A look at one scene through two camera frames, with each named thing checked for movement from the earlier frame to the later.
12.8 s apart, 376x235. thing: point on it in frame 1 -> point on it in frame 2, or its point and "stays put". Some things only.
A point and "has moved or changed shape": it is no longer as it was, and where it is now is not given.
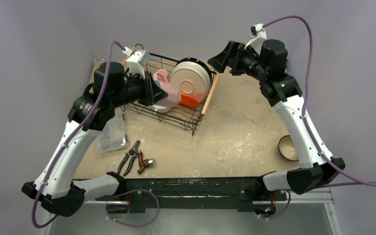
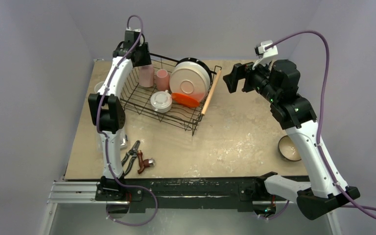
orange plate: x=188 y=101 stays put
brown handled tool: x=145 y=163 stays put
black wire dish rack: x=188 y=88 stays put
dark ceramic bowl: x=287 y=149 stays put
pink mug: x=162 y=75 stays put
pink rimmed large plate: x=191 y=79 stays put
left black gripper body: x=140 y=89 -> x=144 y=58
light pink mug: x=174 y=96 has moved or changed shape
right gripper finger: x=225 y=58 -> x=239 y=71
